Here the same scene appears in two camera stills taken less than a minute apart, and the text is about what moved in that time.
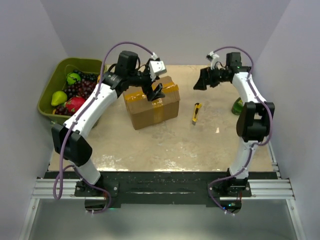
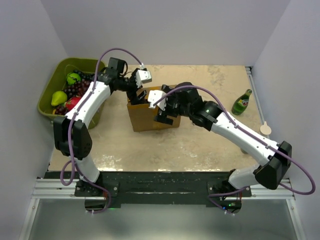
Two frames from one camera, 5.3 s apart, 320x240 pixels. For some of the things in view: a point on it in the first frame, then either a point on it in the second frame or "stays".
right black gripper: [206, 74] -> [161, 116]
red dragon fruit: [73, 104] stays
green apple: [72, 78] stays
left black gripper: [152, 95] -> [135, 99]
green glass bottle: [237, 106] stays
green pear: [58, 97] stays
